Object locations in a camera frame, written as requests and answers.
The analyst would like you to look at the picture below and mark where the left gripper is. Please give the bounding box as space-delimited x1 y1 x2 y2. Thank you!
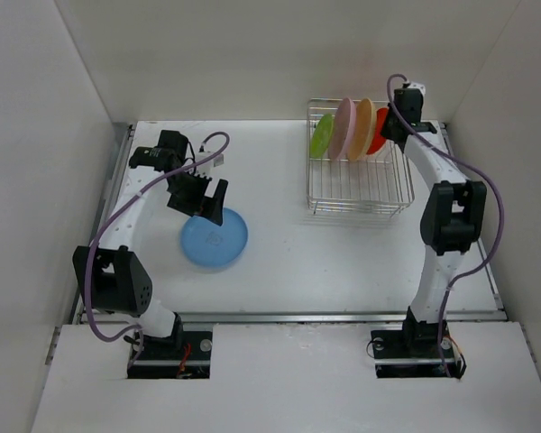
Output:
167 169 226 226

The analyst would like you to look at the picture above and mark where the blue plate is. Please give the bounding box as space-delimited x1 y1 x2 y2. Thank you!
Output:
179 207 249 270

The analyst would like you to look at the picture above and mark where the red-orange plate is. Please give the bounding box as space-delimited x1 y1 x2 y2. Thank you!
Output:
366 107 389 155

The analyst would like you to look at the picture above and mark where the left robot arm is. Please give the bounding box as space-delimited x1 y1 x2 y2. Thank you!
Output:
72 130 231 358

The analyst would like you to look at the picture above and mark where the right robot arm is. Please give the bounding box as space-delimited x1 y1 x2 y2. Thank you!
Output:
381 83 487 358

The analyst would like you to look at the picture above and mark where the yellow-orange plate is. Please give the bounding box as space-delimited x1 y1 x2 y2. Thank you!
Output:
347 98 377 161

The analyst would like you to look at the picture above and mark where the pink plate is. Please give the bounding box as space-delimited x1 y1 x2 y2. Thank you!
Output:
328 97 356 160

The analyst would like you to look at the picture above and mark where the green plate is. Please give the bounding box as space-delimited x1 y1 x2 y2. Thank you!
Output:
309 114 334 159

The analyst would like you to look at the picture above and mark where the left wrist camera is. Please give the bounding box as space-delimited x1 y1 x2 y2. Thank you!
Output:
194 143 225 177

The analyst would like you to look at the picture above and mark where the metal wire dish rack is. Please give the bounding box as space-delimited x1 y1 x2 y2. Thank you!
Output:
306 97 416 217

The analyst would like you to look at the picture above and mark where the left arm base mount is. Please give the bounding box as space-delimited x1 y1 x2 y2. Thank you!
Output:
126 330 213 380

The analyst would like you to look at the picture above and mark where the aluminium rail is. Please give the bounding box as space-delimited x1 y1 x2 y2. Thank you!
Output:
44 309 509 362

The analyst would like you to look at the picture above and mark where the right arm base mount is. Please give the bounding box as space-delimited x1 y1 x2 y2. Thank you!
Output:
366 329 467 380

